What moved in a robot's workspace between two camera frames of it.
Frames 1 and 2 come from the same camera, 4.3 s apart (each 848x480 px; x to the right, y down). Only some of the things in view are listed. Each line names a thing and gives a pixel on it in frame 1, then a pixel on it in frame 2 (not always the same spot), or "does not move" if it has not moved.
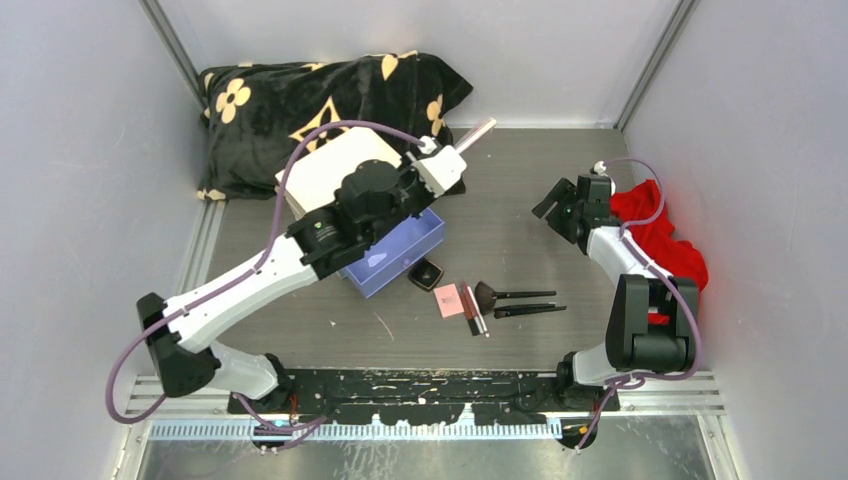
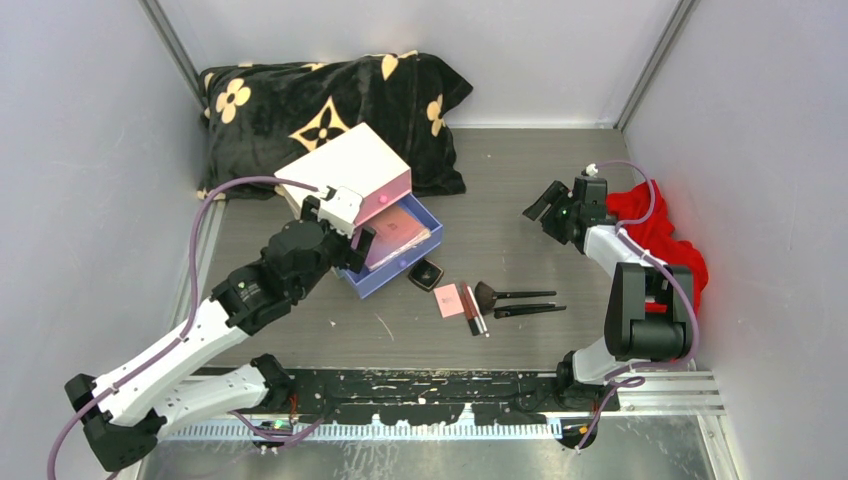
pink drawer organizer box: [311, 181] does not move
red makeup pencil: [469, 309] does not move
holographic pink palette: [476, 134] to [397, 232]
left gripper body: [413, 197] to [336, 247]
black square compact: [425, 274] does not move
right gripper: [563, 193] does not move
